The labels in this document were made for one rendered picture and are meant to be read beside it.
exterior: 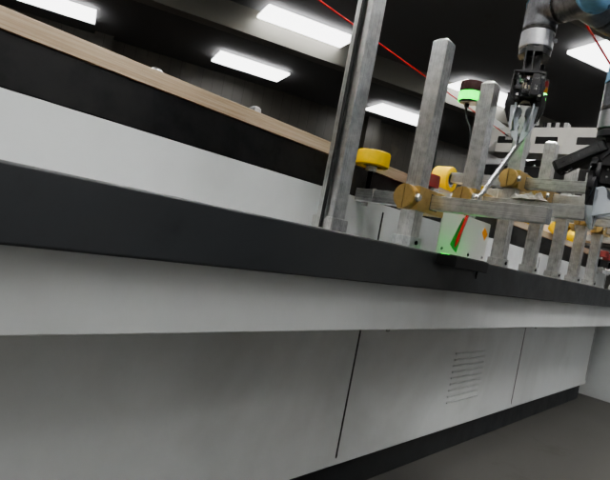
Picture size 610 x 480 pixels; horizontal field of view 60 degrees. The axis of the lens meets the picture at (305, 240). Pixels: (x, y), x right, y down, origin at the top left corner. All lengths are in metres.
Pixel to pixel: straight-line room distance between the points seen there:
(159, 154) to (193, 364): 0.40
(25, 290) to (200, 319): 0.24
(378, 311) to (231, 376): 0.33
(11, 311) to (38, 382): 0.28
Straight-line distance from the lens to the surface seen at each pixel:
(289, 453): 1.34
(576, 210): 1.30
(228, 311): 0.79
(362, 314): 1.05
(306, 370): 1.28
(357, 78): 0.93
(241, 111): 1.02
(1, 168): 0.57
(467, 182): 1.35
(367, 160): 1.23
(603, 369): 3.98
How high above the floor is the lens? 0.68
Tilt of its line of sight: 1 degrees down
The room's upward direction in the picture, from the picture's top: 11 degrees clockwise
